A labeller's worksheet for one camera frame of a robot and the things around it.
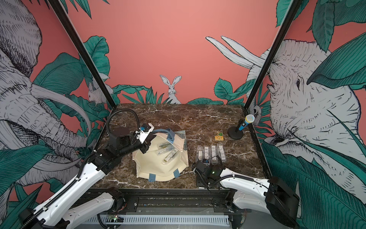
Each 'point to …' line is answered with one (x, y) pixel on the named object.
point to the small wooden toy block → (218, 138)
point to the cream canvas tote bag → (149, 166)
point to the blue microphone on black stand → (236, 132)
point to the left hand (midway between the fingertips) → (155, 133)
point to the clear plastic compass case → (199, 153)
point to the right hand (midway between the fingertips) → (197, 180)
